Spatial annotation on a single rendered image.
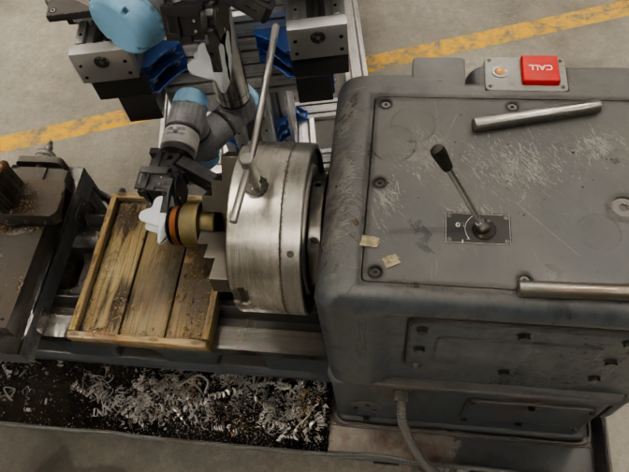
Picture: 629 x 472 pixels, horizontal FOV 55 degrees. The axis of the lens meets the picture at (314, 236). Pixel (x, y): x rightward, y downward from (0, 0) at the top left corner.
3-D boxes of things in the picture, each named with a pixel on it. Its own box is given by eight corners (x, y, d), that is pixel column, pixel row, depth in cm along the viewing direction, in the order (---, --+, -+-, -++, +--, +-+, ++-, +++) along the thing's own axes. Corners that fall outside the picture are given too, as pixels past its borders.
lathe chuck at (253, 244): (313, 194, 133) (294, 106, 104) (297, 334, 120) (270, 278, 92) (272, 192, 134) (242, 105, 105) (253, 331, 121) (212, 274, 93)
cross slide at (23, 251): (80, 167, 144) (71, 155, 140) (17, 337, 123) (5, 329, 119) (14, 165, 147) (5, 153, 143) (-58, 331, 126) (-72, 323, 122)
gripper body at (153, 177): (145, 211, 122) (159, 163, 128) (186, 213, 121) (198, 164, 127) (132, 189, 116) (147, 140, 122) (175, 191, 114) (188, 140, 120)
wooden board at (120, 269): (241, 206, 142) (237, 196, 138) (211, 353, 124) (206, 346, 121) (119, 200, 146) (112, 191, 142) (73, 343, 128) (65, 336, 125)
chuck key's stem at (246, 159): (264, 201, 101) (251, 164, 90) (252, 199, 101) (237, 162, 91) (267, 189, 101) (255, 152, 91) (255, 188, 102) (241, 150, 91)
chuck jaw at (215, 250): (259, 231, 109) (246, 286, 102) (263, 248, 113) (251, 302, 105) (199, 228, 110) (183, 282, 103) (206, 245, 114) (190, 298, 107)
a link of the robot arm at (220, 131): (238, 148, 143) (228, 117, 134) (205, 180, 140) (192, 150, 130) (215, 133, 146) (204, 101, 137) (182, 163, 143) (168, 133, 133)
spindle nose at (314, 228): (339, 205, 125) (331, 150, 106) (330, 302, 117) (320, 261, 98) (325, 204, 125) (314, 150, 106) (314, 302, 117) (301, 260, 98)
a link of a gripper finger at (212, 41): (216, 63, 95) (207, 7, 90) (227, 63, 95) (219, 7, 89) (209, 76, 92) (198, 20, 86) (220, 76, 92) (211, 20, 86)
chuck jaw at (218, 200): (267, 206, 114) (265, 143, 110) (260, 214, 110) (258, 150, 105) (210, 204, 116) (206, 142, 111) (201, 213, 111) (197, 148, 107)
